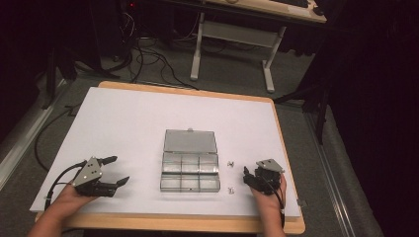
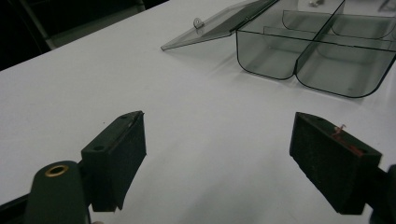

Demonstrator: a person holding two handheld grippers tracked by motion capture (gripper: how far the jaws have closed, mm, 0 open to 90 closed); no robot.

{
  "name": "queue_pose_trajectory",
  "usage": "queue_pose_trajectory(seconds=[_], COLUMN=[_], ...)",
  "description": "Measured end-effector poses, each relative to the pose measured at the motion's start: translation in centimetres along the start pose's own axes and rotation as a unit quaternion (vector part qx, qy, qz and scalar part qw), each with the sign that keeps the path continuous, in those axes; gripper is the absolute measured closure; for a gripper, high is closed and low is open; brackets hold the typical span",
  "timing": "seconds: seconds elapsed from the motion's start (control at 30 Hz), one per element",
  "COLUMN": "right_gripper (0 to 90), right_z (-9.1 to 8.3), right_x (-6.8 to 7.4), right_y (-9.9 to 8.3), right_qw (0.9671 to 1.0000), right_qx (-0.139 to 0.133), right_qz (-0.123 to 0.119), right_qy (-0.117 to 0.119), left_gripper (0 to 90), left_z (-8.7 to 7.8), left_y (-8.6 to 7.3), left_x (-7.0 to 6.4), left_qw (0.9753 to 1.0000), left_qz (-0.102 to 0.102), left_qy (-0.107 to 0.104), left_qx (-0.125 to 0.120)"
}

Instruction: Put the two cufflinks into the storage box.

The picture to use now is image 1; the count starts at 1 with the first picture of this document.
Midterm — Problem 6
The black metal stand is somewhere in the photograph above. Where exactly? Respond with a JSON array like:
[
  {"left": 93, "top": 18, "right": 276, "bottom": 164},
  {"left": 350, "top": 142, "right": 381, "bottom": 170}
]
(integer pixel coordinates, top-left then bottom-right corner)
[
  {"left": 41, "top": 48, "right": 79, "bottom": 111},
  {"left": 274, "top": 82, "right": 331, "bottom": 146}
]

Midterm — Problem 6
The white table sheet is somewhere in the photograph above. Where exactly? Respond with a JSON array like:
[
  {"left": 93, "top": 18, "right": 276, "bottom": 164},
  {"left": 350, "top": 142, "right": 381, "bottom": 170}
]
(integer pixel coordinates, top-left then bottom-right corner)
[{"left": 29, "top": 86, "right": 301, "bottom": 219}]

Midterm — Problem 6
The person's left hand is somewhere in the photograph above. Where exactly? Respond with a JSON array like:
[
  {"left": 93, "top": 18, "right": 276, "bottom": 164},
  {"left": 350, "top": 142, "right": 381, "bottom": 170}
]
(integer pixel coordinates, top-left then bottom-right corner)
[{"left": 48, "top": 183, "right": 101, "bottom": 219}]

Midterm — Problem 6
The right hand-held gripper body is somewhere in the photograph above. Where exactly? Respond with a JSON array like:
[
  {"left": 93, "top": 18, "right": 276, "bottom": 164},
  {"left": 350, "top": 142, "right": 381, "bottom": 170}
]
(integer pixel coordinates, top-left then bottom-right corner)
[{"left": 247, "top": 158, "right": 286, "bottom": 196}]

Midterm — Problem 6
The hand-held gripper black cable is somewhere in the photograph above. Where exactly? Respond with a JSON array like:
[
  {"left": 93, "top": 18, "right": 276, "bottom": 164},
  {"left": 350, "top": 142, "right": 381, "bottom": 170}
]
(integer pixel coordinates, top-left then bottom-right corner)
[
  {"left": 263, "top": 177, "right": 287, "bottom": 229},
  {"left": 43, "top": 159, "right": 89, "bottom": 211}
]

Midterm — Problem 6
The clear plastic compartment box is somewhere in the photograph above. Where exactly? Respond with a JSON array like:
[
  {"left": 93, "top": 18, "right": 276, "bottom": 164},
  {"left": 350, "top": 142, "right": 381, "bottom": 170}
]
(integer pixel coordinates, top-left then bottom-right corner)
[{"left": 159, "top": 127, "right": 221, "bottom": 194}]

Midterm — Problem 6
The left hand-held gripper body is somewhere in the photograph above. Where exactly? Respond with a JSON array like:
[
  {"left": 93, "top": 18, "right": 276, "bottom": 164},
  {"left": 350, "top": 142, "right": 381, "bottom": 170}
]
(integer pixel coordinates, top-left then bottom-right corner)
[{"left": 71, "top": 156, "right": 119, "bottom": 198}]

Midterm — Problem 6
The grey metal floor rail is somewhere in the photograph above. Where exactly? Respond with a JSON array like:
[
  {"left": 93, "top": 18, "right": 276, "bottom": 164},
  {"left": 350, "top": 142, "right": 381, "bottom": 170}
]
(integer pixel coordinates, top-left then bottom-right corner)
[
  {"left": 0, "top": 77, "right": 68, "bottom": 192},
  {"left": 304, "top": 110, "right": 358, "bottom": 237}
]

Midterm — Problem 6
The person's right hand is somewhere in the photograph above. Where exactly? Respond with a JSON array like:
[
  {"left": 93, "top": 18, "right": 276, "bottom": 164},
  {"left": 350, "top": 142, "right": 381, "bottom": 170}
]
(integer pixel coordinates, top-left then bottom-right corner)
[{"left": 250, "top": 173, "right": 289, "bottom": 213}]

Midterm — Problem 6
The wooden table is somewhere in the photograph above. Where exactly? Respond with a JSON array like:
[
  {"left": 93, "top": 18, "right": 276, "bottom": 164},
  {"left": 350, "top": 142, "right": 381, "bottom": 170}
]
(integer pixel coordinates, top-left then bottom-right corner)
[{"left": 34, "top": 80, "right": 306, "bottom": 236}]

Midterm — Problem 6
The desk with white legs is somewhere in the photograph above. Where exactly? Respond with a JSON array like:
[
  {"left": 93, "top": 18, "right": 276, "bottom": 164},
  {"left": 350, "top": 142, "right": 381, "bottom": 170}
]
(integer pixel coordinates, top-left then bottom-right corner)
[{"left": 164, "top": 0, "right": 328, "bottom": 94}]

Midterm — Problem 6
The left hand-held gripper black cable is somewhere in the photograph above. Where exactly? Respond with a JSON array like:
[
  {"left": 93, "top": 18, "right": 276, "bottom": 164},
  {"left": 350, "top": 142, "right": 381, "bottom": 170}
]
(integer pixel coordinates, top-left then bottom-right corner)
[{"left": 43, "top": 159, "right": 89, "bottom": 211}]

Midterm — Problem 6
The black floor cable bundle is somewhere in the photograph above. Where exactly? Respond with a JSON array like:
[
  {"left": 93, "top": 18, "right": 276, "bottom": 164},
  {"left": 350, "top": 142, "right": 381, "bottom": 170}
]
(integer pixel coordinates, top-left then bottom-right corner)
[{"left": 118, "top": 13, "right": 201, "bottom": 92}]

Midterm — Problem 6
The black keyboard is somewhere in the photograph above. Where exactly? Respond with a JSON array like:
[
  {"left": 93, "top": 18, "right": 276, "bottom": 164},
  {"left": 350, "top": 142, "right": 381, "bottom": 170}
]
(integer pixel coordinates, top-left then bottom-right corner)
[{"left": 272, "top": 0, "right": 310, "bottom": 9}]

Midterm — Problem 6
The right hand-held gripper black cable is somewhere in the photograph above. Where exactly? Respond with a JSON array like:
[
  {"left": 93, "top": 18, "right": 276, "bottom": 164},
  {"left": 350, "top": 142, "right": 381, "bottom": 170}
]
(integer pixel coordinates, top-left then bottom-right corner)
[{"left": 263, "top": 177, "right": 287, "bottom": 229}]

